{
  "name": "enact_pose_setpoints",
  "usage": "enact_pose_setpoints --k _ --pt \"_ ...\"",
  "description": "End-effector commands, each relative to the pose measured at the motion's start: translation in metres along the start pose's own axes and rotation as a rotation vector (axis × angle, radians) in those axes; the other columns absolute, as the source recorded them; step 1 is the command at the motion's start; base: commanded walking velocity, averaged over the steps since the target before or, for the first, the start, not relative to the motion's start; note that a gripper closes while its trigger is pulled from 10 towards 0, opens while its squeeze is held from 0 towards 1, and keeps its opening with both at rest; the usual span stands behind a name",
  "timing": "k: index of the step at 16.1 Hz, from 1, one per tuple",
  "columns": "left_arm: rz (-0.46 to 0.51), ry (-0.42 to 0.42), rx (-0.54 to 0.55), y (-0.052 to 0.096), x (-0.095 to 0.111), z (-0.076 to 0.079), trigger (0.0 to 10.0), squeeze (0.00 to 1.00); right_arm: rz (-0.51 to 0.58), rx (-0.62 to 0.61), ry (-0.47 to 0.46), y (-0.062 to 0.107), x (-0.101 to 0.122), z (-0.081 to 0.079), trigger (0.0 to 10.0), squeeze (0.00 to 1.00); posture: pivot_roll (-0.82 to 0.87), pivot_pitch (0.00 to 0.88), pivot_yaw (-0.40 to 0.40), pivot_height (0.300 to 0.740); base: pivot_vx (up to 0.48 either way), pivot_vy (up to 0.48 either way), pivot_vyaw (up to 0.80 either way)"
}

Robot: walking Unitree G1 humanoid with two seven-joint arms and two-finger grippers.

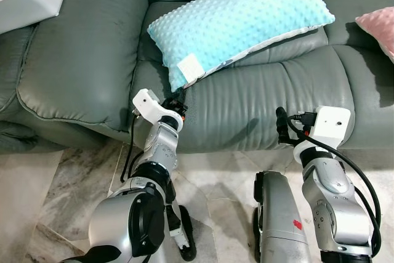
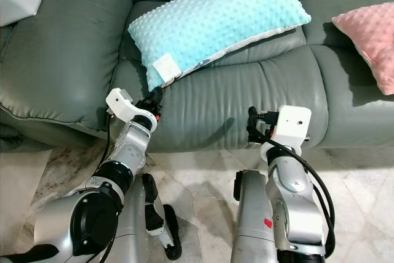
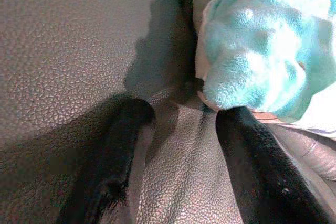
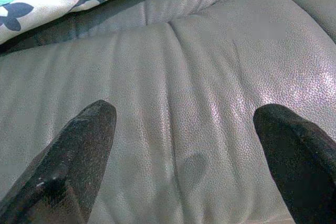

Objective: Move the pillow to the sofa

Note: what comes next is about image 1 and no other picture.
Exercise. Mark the teal minky dot pillow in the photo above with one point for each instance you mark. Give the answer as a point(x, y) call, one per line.
point(240, 16)

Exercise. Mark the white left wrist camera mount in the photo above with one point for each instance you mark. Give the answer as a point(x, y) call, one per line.
point(146, 104)

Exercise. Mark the silver robot right leg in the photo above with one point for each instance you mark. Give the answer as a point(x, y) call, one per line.
point(280, 214)

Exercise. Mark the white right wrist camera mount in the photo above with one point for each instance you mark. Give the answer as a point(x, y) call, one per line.
point(332, 124)

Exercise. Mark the silver robot leg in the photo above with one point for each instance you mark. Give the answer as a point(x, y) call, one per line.
point(280, 214)
point(184, 238)

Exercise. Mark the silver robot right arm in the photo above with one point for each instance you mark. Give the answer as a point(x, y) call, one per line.
point(335, 201)

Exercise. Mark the grey green leather sofa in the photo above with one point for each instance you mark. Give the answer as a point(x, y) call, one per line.
point(80, 60)

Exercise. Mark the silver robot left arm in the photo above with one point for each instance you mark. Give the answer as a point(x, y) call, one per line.
point(157, 152)

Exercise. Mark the pink minky dot pillow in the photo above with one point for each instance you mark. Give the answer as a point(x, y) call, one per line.
point(380, 26)

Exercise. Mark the silver robot left leg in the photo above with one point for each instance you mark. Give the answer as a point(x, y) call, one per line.
point(184, 238)

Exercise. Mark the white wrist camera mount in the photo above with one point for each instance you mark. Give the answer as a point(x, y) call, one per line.
point(146, 104)
point(332, 124)

